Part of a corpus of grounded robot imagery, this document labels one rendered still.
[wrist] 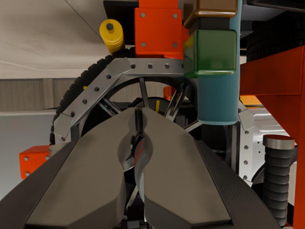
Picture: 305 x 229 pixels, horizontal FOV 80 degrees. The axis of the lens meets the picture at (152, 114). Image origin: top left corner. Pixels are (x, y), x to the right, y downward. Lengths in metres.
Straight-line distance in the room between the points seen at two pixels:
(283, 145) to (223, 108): 0.12
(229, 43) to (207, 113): 0.24
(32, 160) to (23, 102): 7.29
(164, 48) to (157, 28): 0.05
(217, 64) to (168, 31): 0.34
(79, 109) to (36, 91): 7.06
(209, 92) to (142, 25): 0.24
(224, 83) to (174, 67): 0.16
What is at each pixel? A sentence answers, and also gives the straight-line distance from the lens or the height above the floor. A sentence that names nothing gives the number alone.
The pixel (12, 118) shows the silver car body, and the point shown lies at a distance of 1.08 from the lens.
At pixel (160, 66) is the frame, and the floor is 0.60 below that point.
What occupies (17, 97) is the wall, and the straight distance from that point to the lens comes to 7.97.
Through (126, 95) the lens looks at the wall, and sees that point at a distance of 6.40.
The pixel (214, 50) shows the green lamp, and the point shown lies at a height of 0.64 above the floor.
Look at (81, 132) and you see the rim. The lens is 0.60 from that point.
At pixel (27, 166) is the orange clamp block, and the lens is 0.58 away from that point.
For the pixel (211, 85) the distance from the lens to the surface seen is 0.40.
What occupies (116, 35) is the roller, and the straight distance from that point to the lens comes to 0.52.
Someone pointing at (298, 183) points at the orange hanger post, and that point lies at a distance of 0.83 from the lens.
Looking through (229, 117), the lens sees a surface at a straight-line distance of 0.41.
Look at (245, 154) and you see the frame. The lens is 0.60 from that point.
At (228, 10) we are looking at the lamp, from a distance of 0.19.
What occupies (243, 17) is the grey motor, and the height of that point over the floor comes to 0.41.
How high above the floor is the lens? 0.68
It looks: 6 degrees up
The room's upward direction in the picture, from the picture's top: 179 degrees clockwise
